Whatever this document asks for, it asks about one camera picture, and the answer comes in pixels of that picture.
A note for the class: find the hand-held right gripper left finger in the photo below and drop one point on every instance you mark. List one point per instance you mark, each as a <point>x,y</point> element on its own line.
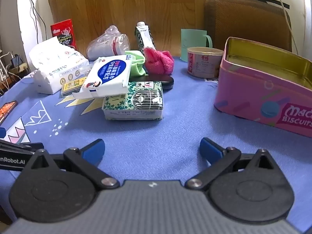
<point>93,151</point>

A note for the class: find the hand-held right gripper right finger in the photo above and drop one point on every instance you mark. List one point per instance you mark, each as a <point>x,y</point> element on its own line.
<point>210,150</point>

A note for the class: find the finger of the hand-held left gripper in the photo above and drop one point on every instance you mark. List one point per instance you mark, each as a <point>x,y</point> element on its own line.
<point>24,146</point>

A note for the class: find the green patterned tissue pack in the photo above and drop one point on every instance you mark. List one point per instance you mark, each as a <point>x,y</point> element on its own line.
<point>132,102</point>

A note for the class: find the pink biscuit tin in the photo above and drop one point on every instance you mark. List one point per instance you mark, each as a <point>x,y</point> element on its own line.
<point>243,95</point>

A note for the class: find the light green cloth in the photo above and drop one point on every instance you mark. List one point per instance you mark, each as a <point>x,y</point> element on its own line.
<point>137,64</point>

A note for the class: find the pink fluffy sponge cloth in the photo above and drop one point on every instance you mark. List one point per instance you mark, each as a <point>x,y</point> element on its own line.
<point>158,61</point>

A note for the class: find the white soft tissue pack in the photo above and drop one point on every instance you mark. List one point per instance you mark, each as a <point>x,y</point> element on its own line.
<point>53,65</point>

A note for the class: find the blue printed tablecloth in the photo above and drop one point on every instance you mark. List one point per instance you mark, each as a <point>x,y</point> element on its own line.
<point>158,131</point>

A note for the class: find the small yellow box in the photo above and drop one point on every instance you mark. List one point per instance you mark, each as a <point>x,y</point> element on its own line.
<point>70,87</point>

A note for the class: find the power strip with plugs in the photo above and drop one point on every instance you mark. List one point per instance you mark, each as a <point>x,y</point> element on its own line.
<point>14,64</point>

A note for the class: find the black oval case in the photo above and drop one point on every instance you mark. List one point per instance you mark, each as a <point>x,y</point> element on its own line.
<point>163,81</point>

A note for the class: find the pink round can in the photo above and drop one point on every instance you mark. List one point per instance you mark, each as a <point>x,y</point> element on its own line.
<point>203,63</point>

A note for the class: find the clear bag of plastic cups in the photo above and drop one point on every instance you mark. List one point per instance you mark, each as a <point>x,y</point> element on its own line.
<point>107,45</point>

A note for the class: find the light green mug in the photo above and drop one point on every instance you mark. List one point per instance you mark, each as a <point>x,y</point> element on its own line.
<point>192,40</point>

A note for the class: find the red snack box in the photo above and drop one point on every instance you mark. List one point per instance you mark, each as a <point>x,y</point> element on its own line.
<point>62,30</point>

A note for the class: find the green and white milk carton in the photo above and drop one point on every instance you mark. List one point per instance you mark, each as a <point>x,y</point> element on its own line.
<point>145,37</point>

